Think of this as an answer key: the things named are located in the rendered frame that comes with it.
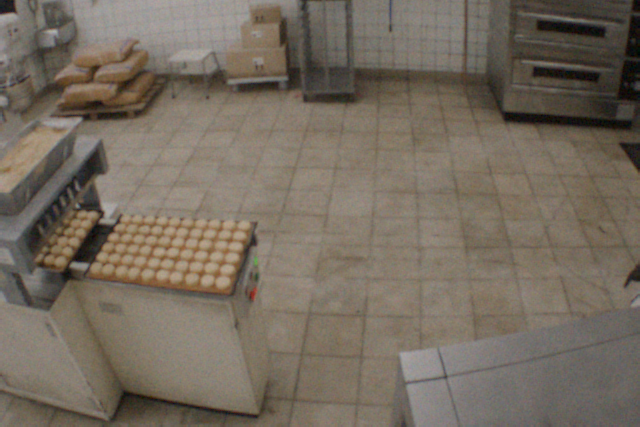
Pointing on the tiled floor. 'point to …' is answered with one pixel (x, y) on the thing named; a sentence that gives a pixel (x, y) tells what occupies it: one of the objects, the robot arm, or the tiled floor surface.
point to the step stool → (195, 65)
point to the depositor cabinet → (58, 347)
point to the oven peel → (465, 18)
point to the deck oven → (565, 35)
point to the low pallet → (111, 106)
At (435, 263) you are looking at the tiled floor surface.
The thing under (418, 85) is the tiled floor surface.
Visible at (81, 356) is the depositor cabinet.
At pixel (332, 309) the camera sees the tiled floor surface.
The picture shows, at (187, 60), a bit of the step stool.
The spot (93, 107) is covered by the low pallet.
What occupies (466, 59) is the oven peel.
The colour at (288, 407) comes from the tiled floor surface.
